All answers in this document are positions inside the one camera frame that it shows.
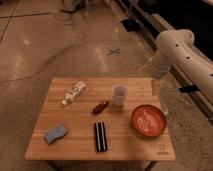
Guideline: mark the dark red small object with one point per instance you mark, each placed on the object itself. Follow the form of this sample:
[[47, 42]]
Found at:
[[100, 107]]

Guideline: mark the translucent plastic cup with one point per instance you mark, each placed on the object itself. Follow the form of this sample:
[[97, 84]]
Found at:
[[119, 93]]

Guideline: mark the blue sponge cloth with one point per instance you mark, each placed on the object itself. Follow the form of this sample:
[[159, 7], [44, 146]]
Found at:
[[54, 134]]

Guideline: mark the wooden folding table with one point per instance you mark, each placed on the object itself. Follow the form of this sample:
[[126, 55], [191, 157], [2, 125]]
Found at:
[[74, 133]]

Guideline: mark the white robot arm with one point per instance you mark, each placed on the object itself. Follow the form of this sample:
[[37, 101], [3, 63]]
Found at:
[[175, 46]]

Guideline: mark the black white striped block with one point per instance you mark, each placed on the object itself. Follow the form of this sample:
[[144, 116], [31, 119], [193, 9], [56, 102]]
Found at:
[[100, 137]]

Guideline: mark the orange ceramic bowl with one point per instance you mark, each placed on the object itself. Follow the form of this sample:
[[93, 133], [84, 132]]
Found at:
[[148, 120]]

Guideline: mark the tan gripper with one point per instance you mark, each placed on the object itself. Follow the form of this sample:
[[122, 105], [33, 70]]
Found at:
[[156, 85]]

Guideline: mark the clear plastic bottle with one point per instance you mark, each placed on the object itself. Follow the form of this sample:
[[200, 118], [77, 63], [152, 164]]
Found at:
[[73, 93]]

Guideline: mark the black floor mat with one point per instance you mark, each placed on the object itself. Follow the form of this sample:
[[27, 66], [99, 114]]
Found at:
[[130, 25]]

